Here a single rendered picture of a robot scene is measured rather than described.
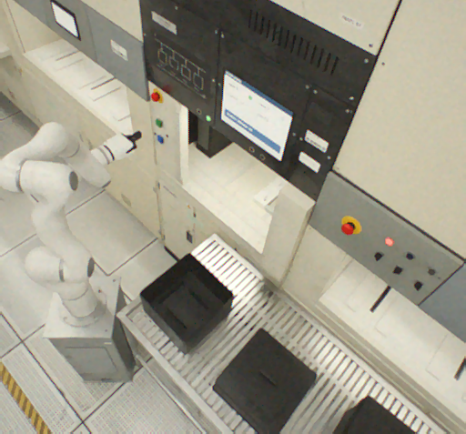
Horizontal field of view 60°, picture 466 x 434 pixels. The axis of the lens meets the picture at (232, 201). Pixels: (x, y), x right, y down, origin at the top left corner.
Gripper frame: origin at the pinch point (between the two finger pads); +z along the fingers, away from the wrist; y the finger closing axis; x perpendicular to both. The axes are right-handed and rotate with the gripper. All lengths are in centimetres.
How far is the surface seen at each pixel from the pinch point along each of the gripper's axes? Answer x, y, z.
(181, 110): 15.4, 14.0, 13.6
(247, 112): 37, 48, 12
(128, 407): -120, 55, -66
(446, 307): 17, 132, 12
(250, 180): -33, 35, 41
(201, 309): -43, 65, -22
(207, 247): -45, 43, 2
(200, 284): -43, 56, -14
